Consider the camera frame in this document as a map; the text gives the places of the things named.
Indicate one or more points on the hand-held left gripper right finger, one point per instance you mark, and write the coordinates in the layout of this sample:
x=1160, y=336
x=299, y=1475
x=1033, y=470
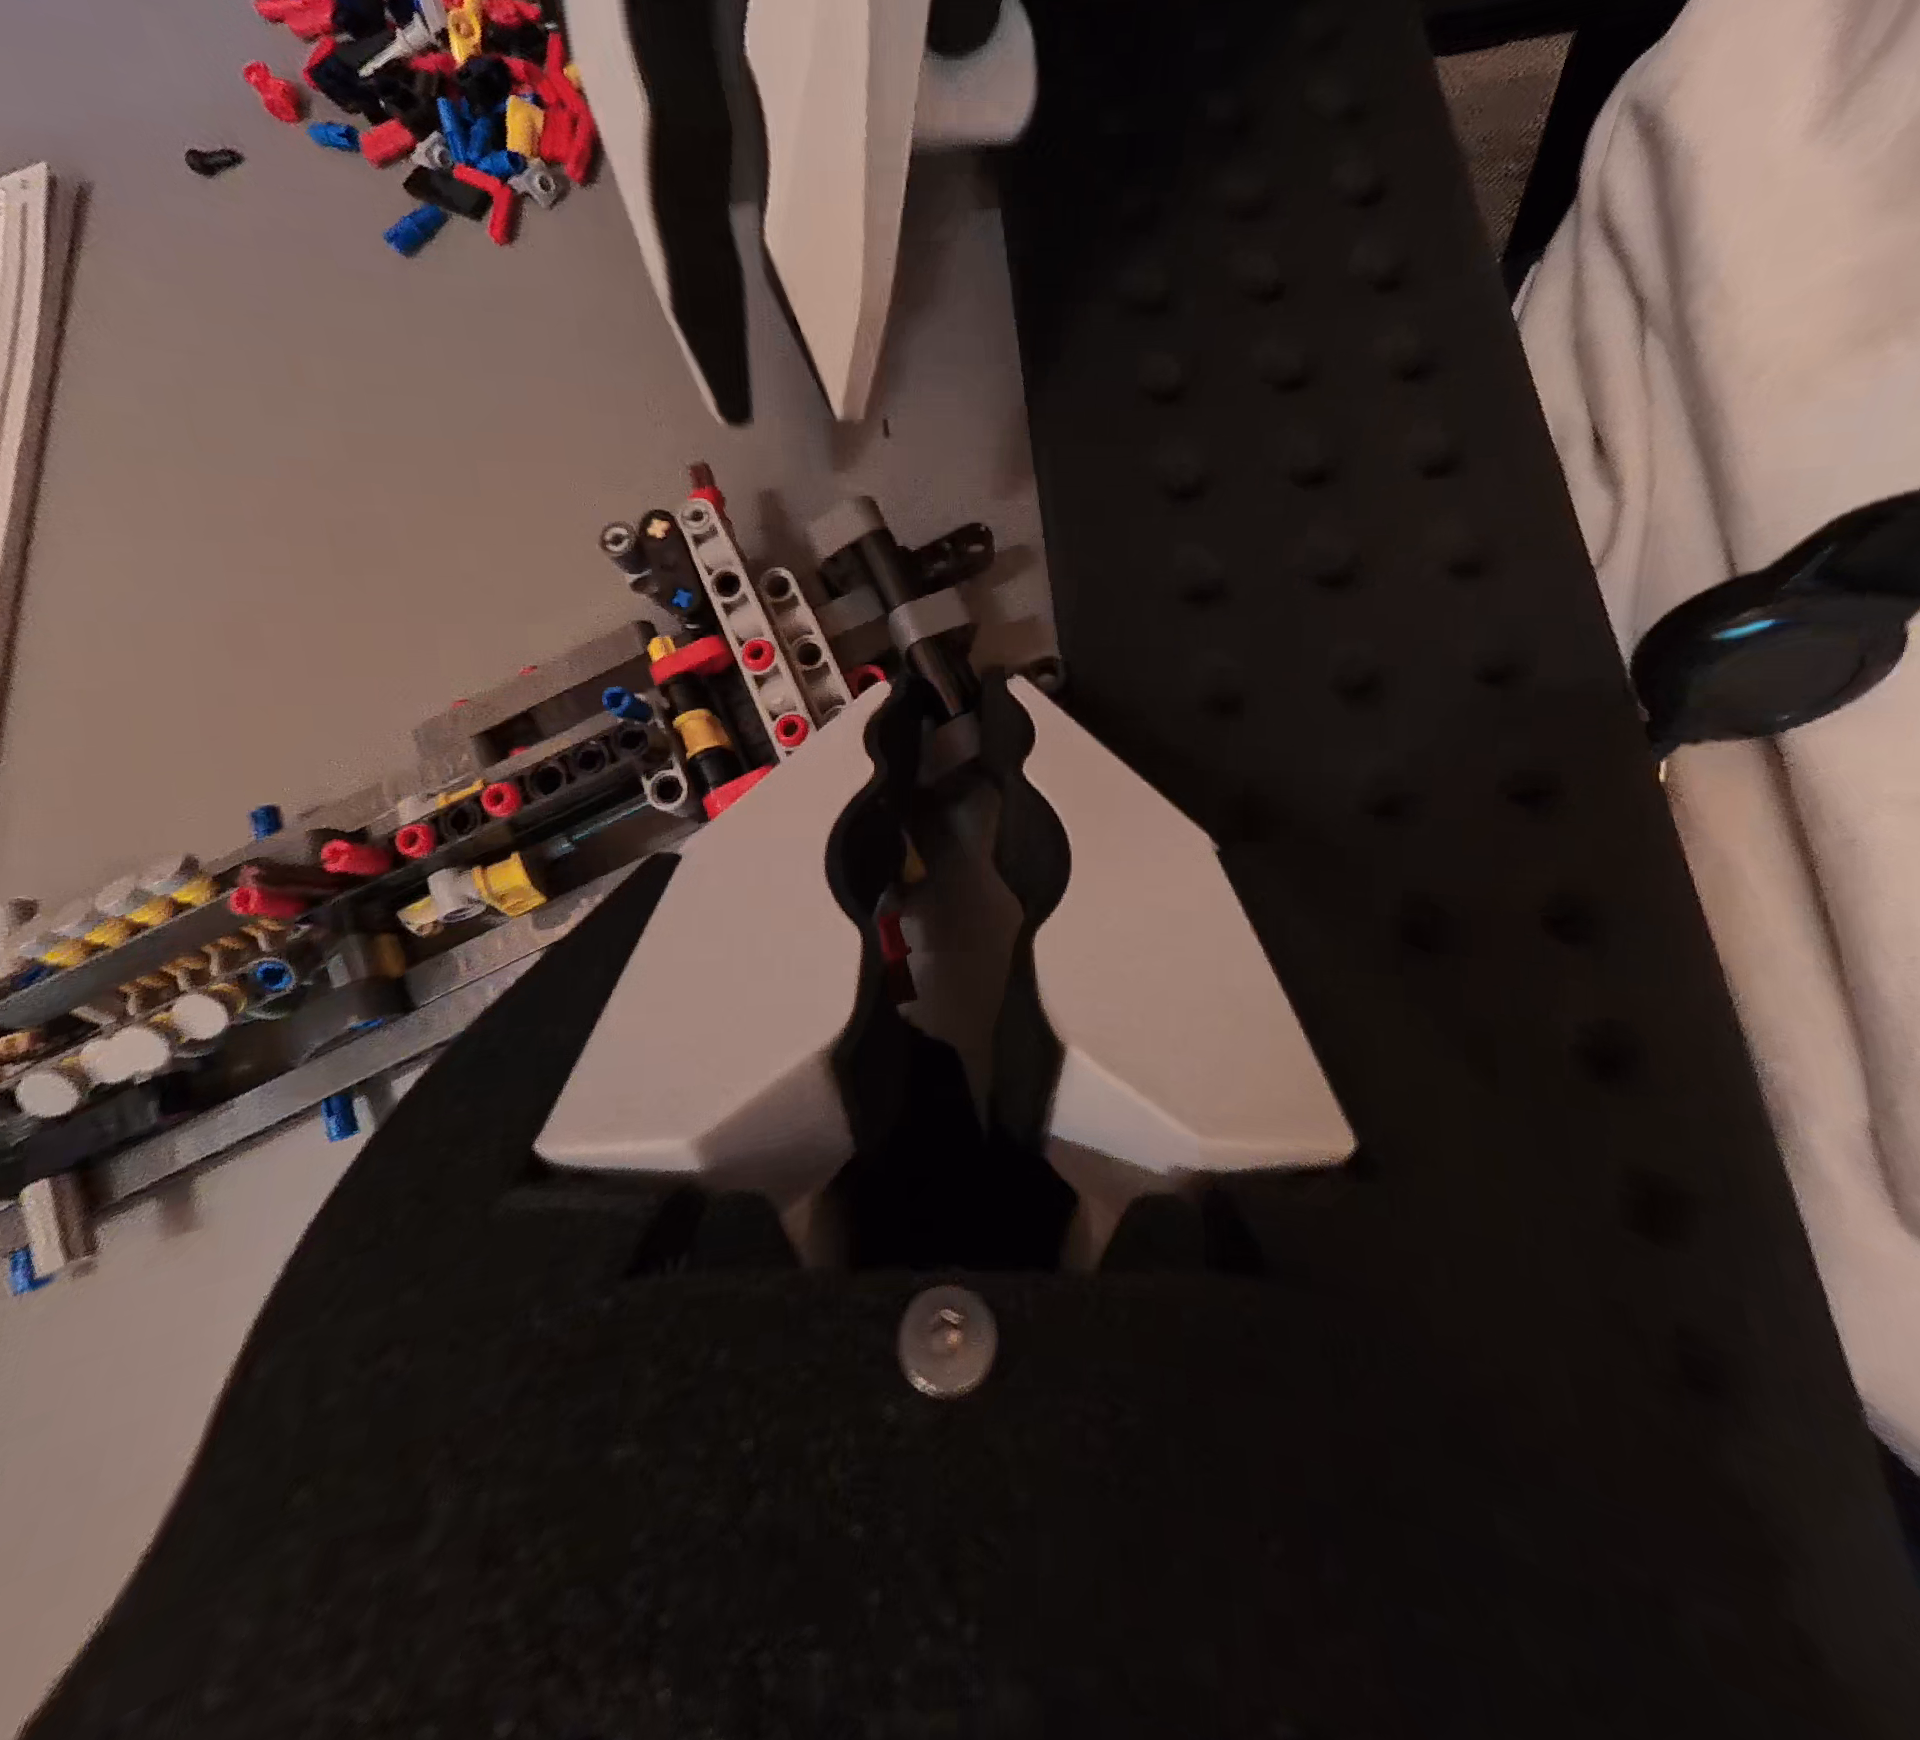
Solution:
x=1185, y=1005

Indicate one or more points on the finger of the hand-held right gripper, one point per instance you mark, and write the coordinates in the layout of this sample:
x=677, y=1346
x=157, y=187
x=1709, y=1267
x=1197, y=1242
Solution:
x=600, y=1
x=840, y=91

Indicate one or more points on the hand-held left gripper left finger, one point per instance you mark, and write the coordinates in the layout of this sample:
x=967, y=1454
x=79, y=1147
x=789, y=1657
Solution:
x=719, y=1005

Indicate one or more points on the grey lego car chassis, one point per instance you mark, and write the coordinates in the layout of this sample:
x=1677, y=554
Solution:
x=525, y=706

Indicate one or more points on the pile of small lego pieces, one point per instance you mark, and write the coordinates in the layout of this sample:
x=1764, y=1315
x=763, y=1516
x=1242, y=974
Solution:
x=449, y=74

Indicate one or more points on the black lego pin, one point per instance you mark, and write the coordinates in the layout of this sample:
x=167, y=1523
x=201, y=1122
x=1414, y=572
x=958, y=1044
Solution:
x=213, y=161

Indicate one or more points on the lego instruction booklet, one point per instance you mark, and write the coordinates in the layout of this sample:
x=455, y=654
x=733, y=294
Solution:
x=31, y=345

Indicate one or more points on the black dotted pad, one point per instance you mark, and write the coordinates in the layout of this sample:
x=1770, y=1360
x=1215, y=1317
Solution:
x=1350, y=569

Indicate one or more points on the black round disc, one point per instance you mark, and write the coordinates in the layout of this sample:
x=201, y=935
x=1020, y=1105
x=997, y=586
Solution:
x=1770, y=661

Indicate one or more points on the person in white shirt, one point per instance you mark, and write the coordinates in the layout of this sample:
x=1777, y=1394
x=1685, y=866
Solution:
x=1727, y=271

